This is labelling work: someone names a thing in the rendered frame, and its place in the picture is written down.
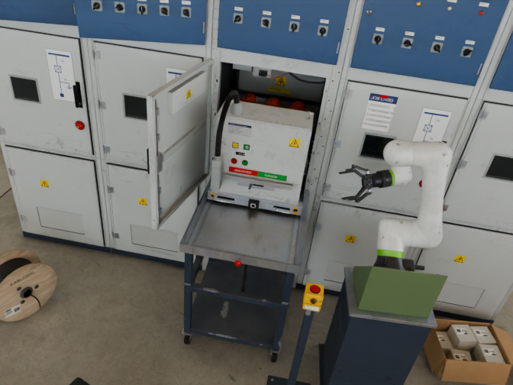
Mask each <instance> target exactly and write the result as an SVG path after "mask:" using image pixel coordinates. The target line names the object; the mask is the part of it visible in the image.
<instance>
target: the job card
mask: <svg viewBox="0 0 513 385"><path fill-rule="evenodd" d="M397 102H398V96H393V95H384V94H379V93H374V92H371V93H370V94H369V99H368V102H367V106H366V111H365V114H364V117H363V123H362V126H361V128H362V129H367V130H372V131H381V132H386V133H389V128H390V125H391V122H392V118H393V115H394V112H395V107H396V105H397Z"/></svg>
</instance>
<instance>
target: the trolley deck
mask: <svg viewBox="0 0 513 385"><path fill-rule="evenodd" d="M210 182H211V178H210V180H209V181H208V185H209V183H210ZM208 185H207V186H206V188H205V191H204V192H203V194H202V197H201V199H200V201H199V203H198V205H197V207H196V209H195V212H194V214H193V216H192V218H191V220H190V222H189V225H188V227H187V229H186V231H185V233H184V235H183V236H182V240H181V241H180V243H179V252H182V253H187V254H194V255H199V256H203V257H211V258H215V259H219V260H227V261H231V262H235V261H236V260H238V258H240V261H241V263H242V264H247V265H252V266H256V267H263V268H268V269H272V270H280V271H284V272H288V273H296V274H300V270H301V266H302V253H303V246H304V239H305V226H306V218H307V211H308V198H309V192H307V191H305V198H304V205H303V211H302V223H301V229H300V235H299V241H298V253H297V259H296V265H292V264H288V261H289V251H290V246H291V240H292V230H293V225H294V220H295V215H293V214H287V213H282V212H276V211H272V210H267V209H251V208H248V206H245V205H237V204H233V203H226V202H218V201H214V200H212V201H211V205H210V206H209V209H208V211H207V214H206V216H205V218H204V221H203V223H202V226H201V227H200V229H199V232H198V234H197V237H196V239H195V242H194V244H193V245H192V246H190V245H186V244H185V243H186V233H187V231H188V229H189V226H190V225H191V223H192V220H193V218H194V216H195V214H196V212H197V210H198V207H199V205H200V203H201V201H202V199H203V196H204V194H205V192H206V190H207V188H208Z"/></svg>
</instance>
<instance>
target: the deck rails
mask: <svg viewBox="0 0 513 385"><path fill-rule="evenodd" d="M305 185H306V182H305ZM209 186H211V182H210V183H209V185H208V188H209ZM208 188H207V190H206V192H205V194H204V196H203V199H202V201H201V203H200V205H199V207H198V210H197V212H196V213H195V216H194V218H193V220H192V223H191V225H190V226H189V229H188V231H187V233H186V243H185V244H186V245H190V246H192V245H193V244H194V242H195V239H196V237H197V234H198V232H199V229H200V227H201V226H202V223H203V221H204V218H205V216H206V214H207V211H208V209H209V206H210V205H211V201H212V200H210V199H208V194H207V191H208ZM304 198H305V188H304V190H301V192H300V196H299V200H298V201H300V199H301V200H303V203H302V211H303V205H304ZM302 211H301V215H295V220H294V225H293V230H292V240H291V246H290V251H289V261H288V264H292V265H296V259H297V253H298V241H299V235H300V229H301V223H302Z"/></svg>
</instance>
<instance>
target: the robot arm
mask: <svg viewBox="0 0 513 385"><path fill-rule="evenodd" d="M383 156H384V159H385V161H386V163H388V164H389V165H390V167H391V169H390V170H381V171H377V172H376V173H372V174H369V171H370V169H365V168H362V167H359V166H357V165H353V164H352V167H351V168H350V169H346V171H344V172H339V174H343V173H352V172H354V173H356V174H357V175H359V176H360V177H361V178H362V179H361V181H362V188H361V190H360V191H359V192H358V193H357V194H356V195H355V196H348V197H343V198H341V199H343V200H345V199H349V200H350V201H351V200H355V202H360V201H362V200H363V199H364V198H366V197H367V196H368V195H371V194H372V192H371V190H370V189H372V188H375V187H379V188H385V187H389V186H406V185H408V184H409V183H410V182H411V179H412V172H411V167H420V168H421V170H422V186H421V201H420V207H419V212H418V218H417V219H416V220H410V219H402V218H383V219H381V220H380V221H379V229H378V238H377V249H376V250H377V258H376V262H375V263H374V265H373V266H374V267H384V268H390V269H396V270H408V271H415V269H416V270H424V266H421V265H415V264H414V261H413V260H409V259H403V256H404V253H405V248H406V247H414V248H435V247H436V246H438V245H439V244H440V243H441V241H442V239H443V219H442V216H443V203H444V191H445V186H446V181H447V175H448V172H449V169H450V164H451V161H452V158H453V152H452V150H451V148H450V147H449V145H447V144H445V143H444V142H441V141H404V140H393V141H390V142H389V143H388V144H387V145H386V146H385V148H384V151H383ZM355 168H357V169H359V170H363V171H365V173H366V175H363V174H362V173H360V172H359V171H357V170H356V169H355ZM366 189H368V191H366V193H364V194H363V195H362V193H363V192H364V191H365V190H366ZM361 195H362V196H361Z"/></svg>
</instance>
